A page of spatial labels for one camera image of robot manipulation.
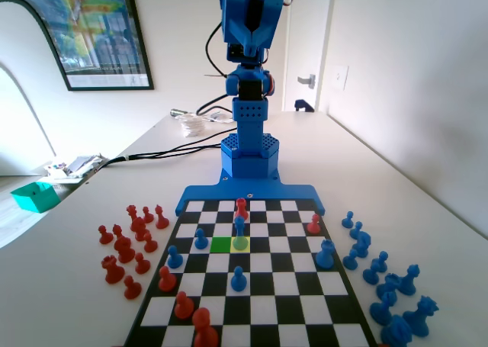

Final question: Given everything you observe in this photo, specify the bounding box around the red chess bishop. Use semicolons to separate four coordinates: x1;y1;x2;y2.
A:
154;204;170;230

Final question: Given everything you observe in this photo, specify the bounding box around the red knight chess piece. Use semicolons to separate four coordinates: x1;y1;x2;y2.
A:
113;236;136;265
130;217;151;242

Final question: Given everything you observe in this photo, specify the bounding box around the red rook chess piece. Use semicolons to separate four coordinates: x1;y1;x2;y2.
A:
101;255;126;285

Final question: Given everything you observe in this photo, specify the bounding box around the blue table clamp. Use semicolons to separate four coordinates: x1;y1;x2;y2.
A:
294;98;316;114

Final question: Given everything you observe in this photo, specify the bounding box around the white printed leaflet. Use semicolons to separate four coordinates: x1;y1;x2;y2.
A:
204;110;236;124

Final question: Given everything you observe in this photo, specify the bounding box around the stack of white discs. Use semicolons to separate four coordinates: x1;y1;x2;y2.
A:
178;113;207;139

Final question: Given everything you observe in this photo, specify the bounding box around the black framed map poster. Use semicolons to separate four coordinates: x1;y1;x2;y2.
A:
0;0;155;93

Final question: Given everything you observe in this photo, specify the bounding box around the blue base mounting plate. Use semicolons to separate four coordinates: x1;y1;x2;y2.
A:
175;167;327;217

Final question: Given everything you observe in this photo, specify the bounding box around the pile of papers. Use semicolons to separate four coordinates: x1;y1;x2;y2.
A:
43;153;110;185

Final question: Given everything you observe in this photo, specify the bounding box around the teal plastic box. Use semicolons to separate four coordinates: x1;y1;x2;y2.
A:
10;182;61;214

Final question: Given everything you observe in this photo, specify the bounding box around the black and white chessboard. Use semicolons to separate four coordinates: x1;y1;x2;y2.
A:
122;198;378;347

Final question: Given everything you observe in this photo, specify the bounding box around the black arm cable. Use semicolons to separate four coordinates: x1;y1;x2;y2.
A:
204;18;230;78

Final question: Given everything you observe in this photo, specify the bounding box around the black looping cable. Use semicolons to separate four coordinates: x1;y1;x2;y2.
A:
195;94;234;116

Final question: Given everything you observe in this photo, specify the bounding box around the white light switch plate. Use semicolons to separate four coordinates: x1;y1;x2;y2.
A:
330;64;350;92

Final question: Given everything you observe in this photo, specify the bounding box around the black power cable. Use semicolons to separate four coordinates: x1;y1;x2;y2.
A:
127;144;223;160
95;127;234;172

